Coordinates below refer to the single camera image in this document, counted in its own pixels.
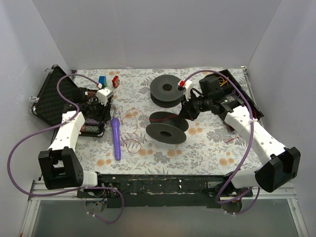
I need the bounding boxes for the single red wire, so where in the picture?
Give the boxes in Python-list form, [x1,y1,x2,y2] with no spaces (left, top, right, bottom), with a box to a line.
[108,103,173,155]

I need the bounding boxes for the grey cable spool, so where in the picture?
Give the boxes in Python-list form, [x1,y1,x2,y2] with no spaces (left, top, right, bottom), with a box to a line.
[150,75,183,108]
[146,112,189,144]

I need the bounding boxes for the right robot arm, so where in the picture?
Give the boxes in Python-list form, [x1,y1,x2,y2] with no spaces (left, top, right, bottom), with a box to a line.
[177,71,301,199]

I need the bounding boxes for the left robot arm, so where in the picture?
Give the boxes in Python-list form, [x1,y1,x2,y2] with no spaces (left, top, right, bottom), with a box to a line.
[38,87,113,198]

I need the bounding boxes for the purple toy microphone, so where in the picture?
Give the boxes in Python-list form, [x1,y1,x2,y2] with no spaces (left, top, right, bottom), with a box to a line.
[111,118,121,161]

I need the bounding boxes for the blue green toy block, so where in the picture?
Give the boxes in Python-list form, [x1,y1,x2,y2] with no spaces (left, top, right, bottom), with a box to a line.
[98,76,107,87]

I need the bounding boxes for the red toy block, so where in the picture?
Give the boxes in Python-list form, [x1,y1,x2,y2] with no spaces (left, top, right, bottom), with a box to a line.
[112,76,120,88]

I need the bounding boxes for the floral patterned table mat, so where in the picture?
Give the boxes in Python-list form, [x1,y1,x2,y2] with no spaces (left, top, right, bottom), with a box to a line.
[75,68,247,175]

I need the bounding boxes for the black poker chip case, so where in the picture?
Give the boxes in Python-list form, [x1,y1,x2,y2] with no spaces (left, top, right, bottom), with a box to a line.
[31,65,111,137]

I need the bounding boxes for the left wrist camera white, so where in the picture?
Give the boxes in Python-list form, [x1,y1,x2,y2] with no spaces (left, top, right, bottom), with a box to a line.
[96,87,113,106]

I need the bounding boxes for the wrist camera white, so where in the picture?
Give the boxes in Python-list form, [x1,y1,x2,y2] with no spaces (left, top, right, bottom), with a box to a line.
[177,80,193,101]
[96,87,113,106]

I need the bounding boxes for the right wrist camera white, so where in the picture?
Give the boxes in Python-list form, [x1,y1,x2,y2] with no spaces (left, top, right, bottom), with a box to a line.
[177,80,193,101]

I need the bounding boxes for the black three-compartment wire tray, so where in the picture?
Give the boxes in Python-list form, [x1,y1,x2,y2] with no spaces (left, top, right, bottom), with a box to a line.
[214,66,264,121]

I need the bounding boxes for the red wire bundle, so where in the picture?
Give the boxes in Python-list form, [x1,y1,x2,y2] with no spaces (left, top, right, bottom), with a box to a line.
[226,134,244,143]

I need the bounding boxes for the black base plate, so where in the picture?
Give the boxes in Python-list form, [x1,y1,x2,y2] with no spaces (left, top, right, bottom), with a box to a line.
[76,174,254,209]

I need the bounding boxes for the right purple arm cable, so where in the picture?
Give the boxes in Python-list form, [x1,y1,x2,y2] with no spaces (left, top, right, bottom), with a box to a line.
[184,70,261,215]

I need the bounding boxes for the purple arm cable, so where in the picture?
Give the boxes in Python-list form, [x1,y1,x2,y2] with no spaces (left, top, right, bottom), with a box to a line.
[7,74,124,224]
[184,70,261,215]

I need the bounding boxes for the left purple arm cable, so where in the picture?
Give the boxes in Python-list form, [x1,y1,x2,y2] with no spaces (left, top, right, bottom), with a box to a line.
[7,74,124,224]

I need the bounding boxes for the aluminium frame rail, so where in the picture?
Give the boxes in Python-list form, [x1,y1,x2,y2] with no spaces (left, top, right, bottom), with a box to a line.
[21,181,309,237]

